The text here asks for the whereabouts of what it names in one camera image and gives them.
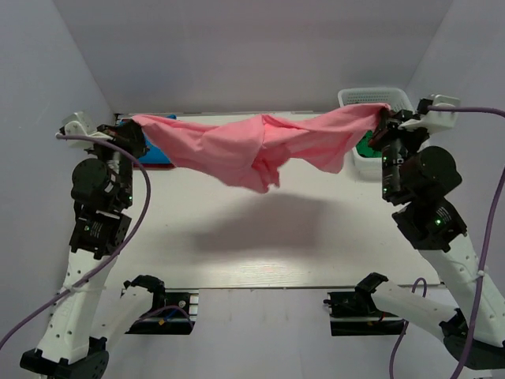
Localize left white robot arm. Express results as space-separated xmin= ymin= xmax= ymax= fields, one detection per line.
xmin=20 ymin=121 xmax=167 ymax=378

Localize folded red t shirt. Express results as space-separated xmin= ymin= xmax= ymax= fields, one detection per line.
xmin=133 ymin=163 xmax=175 ymax=171

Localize white plastic basket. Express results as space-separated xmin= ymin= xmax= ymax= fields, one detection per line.
xmin=338 ymin=87 xmax=413 ymax=182

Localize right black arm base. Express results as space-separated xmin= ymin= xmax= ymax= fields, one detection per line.
xmin=323 ymin=291 xmax=405 ymax=337

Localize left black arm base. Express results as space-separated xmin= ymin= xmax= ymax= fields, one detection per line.
xmin=126 ymin=289 xmax=199 ymax=336

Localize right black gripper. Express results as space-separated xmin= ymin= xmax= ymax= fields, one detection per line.
xmin=368 ymin=107 xmax=434 ymax=201

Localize pink t shirt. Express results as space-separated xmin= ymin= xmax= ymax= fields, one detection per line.
xmin=132 ymin=103 xmax=390 ymax=193

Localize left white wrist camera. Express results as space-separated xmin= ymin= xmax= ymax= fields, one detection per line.
xmin=56 ymin=111 xmax=110 ymax=150

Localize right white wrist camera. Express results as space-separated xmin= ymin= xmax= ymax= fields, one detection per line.
xmin=399 ymin=95 xmax=461 ymax=135

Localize folded blue t shirt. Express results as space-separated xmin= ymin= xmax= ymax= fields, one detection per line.
xmin=139 ymin=133 xmax=171 ymax=163

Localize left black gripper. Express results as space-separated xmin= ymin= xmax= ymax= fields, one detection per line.
xmin=84 ymin=115 xmax=150 ymax=208

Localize green t shirt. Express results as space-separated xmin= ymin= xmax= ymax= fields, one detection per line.
xmin=356 ymin=131 xmax=381 ymax=159

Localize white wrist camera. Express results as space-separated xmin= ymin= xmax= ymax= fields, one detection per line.
xmin=56 ymin=111 xmax=110 ymax=150
xmin=399 ymin=95 xmax=461 ymax=135

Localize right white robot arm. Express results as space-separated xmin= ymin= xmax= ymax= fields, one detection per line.
xmin=354 ymin=107 xmax=504 ymax=373

